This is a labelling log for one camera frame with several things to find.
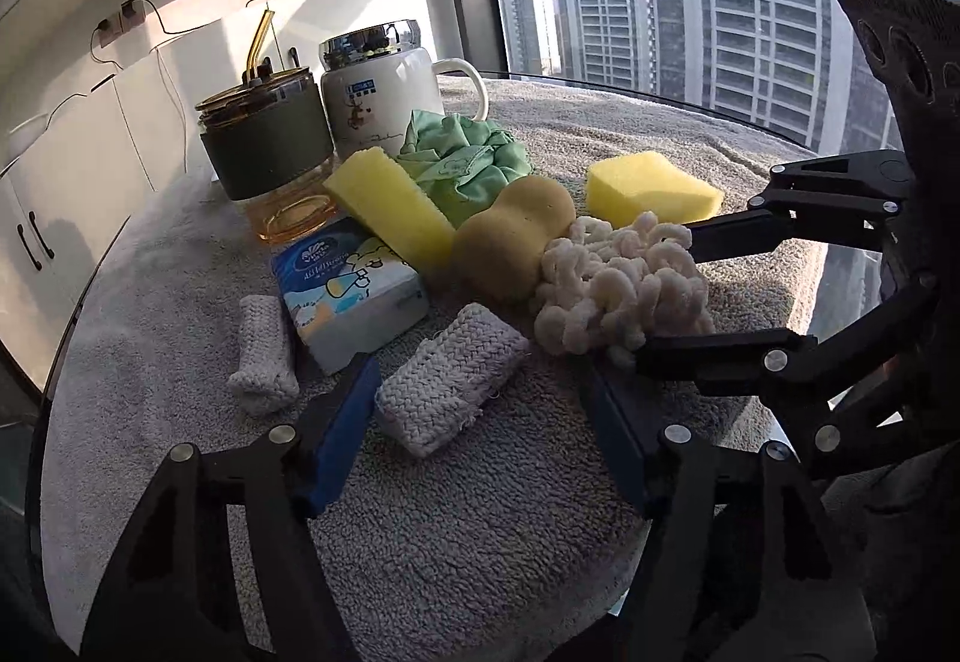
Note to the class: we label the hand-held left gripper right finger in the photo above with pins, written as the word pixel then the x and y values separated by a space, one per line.
pixel 615 429

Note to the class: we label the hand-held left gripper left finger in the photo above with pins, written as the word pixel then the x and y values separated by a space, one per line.
pixel 341 433

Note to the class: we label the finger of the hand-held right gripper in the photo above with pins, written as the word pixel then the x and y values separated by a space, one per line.
pixel 810 212
pixel 750 362

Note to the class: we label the small white knitted cloth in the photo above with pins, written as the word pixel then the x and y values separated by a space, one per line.
pixel 262 354

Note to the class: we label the large white knitted cloth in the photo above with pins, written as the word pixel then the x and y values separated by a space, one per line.
pixel 442 377

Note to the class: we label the blue tissue packet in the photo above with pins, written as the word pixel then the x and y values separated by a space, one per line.
pixel 345 302

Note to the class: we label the cream chenille duster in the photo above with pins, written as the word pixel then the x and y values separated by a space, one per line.
pixel 615 287

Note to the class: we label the yellow sponge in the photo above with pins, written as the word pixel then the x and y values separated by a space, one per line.
pixel 390 204
pixel 645 189

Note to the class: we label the tan peanut-shaped sponge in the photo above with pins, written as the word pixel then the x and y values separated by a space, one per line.
pixel 502 242

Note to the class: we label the green cloth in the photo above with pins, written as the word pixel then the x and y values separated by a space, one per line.
pixel 457 170

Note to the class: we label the grey towel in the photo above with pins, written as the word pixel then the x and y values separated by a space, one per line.
pixel 487 542

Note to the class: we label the grey high-rise building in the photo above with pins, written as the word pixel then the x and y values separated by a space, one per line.
pixel 600 2
pixel 765 2
pixel 516 9

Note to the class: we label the amber glass tumbler green sleeve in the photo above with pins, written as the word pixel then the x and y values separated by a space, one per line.
pixel 266 144

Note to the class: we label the white mug with metal lid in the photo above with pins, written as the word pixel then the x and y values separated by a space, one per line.
pixel 375 99

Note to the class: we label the white cabinet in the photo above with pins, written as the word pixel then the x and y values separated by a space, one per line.
pixel 75 182

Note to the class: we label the gold metal straw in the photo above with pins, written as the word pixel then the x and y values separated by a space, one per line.
pixel 259 43

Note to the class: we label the wall power outlet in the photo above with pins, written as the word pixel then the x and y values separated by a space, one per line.
pixel 112 28

